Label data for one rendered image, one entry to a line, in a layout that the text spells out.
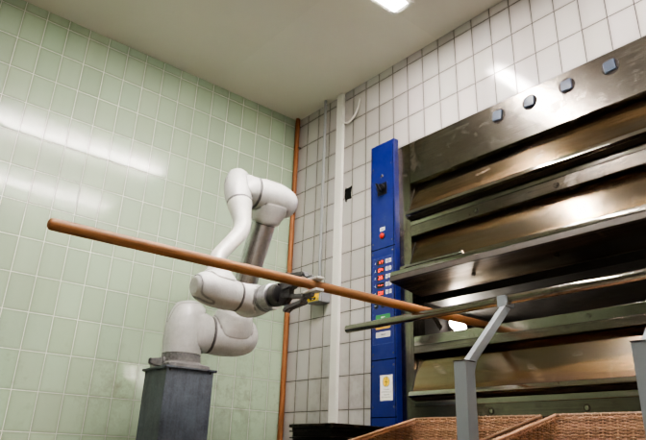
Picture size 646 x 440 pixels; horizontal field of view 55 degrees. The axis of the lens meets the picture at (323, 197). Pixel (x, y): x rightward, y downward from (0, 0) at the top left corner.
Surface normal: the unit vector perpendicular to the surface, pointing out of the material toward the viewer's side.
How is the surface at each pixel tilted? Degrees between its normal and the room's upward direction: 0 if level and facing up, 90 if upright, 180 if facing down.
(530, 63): 90
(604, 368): 70
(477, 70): 90
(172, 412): 90
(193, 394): 90
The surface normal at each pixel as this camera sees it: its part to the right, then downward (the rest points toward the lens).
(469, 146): -0.76, -0.28
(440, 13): -0.04, 0.92
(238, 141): 0.65, -0.28
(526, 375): -0.71, -0.57
